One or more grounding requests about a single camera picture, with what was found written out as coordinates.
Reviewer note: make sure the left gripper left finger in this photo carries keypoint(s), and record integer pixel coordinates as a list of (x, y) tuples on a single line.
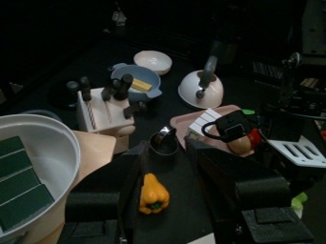
[(102, 203)]

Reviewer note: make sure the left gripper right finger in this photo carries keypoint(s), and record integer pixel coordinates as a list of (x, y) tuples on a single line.
[(247, 197)]

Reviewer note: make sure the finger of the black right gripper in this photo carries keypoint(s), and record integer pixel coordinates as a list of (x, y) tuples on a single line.
[(312, 179)]

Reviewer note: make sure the green toy starfruit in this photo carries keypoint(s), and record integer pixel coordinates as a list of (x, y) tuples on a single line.
[(300, 200)]

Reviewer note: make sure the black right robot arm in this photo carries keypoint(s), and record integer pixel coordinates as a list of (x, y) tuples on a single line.
[(295, 79)]

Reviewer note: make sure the red toy bell pepper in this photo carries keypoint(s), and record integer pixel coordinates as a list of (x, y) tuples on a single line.
[(255, 138)]

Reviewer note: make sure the yellow toy corn green husk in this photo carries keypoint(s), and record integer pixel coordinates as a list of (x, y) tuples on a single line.
[(249, 111)]

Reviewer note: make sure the yellow toy bell pepper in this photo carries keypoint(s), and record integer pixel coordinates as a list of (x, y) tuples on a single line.
[(154, 193)]

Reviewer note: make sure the white toy cooking pot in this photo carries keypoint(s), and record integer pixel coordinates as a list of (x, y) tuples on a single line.
[(56, 165)]

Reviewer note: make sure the red wooden toy box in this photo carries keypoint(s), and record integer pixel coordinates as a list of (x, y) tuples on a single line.
[(96, 149)]

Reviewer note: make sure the white ridged toy block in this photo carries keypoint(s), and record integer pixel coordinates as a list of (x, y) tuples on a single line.
[(203, 122)]

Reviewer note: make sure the dark green segmented slab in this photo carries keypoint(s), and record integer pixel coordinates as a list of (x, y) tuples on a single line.
[(22, 184)]

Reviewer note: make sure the pink serving tray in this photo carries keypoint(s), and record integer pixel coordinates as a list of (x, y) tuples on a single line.
[(185, 122)]

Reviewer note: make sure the white toy knife block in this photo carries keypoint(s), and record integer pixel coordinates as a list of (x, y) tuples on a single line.
[(106, 117)]

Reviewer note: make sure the grey bowl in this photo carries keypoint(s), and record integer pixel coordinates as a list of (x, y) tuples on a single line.
[(41, 111)]

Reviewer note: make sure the yellow toy butter block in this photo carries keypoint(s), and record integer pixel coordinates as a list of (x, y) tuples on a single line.
[(141, 85)]

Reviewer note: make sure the blue toy pot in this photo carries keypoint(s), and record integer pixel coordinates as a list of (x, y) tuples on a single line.
[(142, 76)]

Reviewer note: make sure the pale pink bowl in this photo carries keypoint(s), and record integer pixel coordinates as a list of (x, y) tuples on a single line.
[(153, 60)]

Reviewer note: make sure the small white background object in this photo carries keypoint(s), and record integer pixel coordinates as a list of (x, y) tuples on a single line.
[(120, 18)]

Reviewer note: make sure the white slotted camera mount plate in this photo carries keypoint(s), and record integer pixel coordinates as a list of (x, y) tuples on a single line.
[(297, 152)]

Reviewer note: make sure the grey aluminium frame post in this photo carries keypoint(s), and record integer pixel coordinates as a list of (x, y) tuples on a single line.
[(315, 28)]

